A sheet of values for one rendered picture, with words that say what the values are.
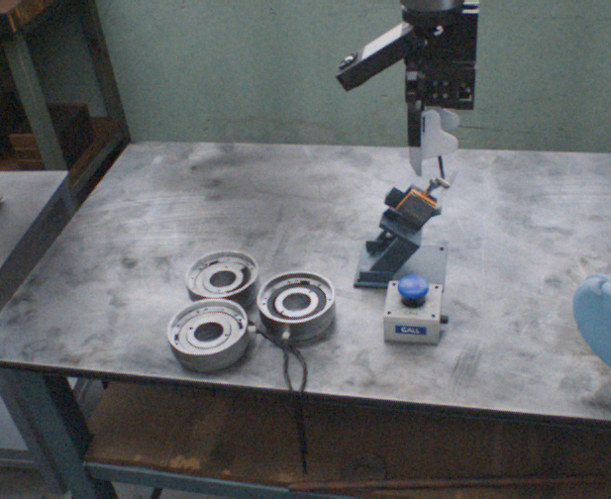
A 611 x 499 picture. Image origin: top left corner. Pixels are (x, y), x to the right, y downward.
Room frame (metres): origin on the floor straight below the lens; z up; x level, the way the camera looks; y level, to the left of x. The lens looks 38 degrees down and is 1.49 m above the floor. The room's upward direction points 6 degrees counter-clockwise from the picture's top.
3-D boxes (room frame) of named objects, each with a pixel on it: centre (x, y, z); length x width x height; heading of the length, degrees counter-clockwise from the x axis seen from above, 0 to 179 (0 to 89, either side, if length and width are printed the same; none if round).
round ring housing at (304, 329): (0.75, 0.02, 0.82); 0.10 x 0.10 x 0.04
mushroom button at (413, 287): (0.71, -0.13, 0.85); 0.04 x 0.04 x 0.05
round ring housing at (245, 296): (0.82, 0.13, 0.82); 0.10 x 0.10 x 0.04
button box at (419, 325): (0.71, -0.13, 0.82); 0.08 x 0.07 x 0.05; 74
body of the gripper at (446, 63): (0.82, -0.18, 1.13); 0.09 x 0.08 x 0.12; 75
